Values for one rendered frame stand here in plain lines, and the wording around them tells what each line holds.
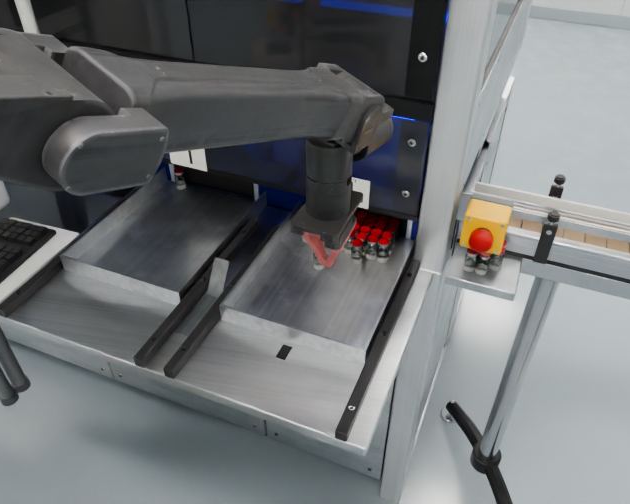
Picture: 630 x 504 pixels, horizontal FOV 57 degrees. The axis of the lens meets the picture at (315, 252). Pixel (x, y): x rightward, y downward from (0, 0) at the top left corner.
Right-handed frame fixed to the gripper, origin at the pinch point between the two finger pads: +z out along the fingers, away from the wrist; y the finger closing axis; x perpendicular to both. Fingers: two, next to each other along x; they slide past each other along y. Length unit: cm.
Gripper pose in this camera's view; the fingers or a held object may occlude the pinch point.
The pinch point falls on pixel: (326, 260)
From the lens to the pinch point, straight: 80.4
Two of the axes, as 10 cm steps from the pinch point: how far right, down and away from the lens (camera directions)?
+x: -9.2, -2.5, 2.9
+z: -0.1, 7.6, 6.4
